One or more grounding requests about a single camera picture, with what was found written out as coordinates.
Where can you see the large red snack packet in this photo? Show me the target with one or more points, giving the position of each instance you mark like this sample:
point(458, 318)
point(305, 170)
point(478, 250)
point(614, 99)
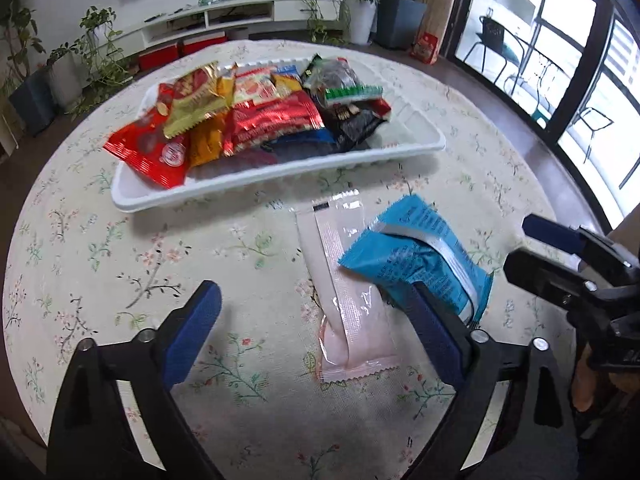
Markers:
point(145, 150)

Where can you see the long pale pink packet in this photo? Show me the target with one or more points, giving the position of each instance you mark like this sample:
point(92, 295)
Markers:
point(350, 340)

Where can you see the floral tablecloth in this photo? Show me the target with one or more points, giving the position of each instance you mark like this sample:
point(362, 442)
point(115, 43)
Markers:
point(250, 240)

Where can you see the orange snack packet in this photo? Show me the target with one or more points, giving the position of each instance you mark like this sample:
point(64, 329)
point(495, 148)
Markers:
point(205, 142)

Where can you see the blue snack packet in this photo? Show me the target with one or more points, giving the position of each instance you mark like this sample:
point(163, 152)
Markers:
point(305, 142)

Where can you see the small yellow snack packet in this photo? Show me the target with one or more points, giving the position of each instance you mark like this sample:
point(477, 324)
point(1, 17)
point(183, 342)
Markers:
point(287, 84)

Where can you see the black metal chair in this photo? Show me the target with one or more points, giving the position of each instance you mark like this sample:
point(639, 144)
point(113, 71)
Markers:
point(492, 35)

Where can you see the trailing green plant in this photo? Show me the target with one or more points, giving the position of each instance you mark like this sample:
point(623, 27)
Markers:
point(102, 50)

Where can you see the potted plant grey pot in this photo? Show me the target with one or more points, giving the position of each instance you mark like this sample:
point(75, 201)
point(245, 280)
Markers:
point(65, 80)

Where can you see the long red snack packet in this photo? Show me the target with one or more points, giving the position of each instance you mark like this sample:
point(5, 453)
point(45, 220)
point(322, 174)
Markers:
point(270, 122)

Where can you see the black snack packet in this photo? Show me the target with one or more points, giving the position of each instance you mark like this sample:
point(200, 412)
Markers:
point(355, 127)

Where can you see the white television cabinet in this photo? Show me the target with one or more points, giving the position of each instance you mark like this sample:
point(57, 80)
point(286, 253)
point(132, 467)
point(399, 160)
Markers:
point(280, 10)

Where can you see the black outdoor table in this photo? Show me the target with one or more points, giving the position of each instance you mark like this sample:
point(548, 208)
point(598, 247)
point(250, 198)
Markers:
point(592, 117)

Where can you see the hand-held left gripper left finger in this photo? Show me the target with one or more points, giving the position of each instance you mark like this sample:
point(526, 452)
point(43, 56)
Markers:
point(192, 330)

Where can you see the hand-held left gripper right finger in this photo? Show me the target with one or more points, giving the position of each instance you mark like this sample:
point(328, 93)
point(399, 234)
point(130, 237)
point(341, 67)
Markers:
point(435, 330)

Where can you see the gold red snack packet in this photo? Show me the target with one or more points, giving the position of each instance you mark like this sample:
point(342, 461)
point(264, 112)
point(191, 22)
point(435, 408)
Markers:
point(195, 100)

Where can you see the green white snack packet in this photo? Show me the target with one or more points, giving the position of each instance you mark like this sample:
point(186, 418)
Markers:
point(350, 92)

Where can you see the dark clear snack packet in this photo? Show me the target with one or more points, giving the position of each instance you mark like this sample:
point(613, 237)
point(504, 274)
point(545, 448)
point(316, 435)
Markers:
point(335, 75)

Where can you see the person's right hand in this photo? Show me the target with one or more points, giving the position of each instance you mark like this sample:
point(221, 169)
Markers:
point(582, 390)

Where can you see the pale red white snack packet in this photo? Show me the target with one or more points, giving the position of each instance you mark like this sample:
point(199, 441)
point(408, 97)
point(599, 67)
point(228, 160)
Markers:
point(252, 85)

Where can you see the white plastic tray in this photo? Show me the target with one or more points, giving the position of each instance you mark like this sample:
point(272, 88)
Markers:
point(410, 130)

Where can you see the teal snack packet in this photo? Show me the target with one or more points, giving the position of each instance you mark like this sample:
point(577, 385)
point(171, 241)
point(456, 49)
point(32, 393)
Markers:
point(415, 255)

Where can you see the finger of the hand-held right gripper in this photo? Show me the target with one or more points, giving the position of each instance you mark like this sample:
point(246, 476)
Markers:
point(550, 234)
point(540, 272)

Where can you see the large leaf plant dark pot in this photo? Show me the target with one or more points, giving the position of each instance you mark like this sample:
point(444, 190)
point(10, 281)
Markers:
point(400, 25)

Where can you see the black window frame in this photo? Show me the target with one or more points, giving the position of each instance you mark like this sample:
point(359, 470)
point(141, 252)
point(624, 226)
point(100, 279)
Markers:
point(585, 75)

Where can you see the potted plant dark blue pot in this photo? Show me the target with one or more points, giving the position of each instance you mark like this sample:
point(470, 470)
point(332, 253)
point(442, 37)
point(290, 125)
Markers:
point(32, 100)

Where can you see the bushy plant tall white pot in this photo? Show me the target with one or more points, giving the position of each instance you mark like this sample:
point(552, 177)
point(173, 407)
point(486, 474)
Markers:
point(360, 20)

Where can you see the red bag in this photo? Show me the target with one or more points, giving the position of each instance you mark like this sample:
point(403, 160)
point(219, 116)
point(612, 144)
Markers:
point(425, 49)

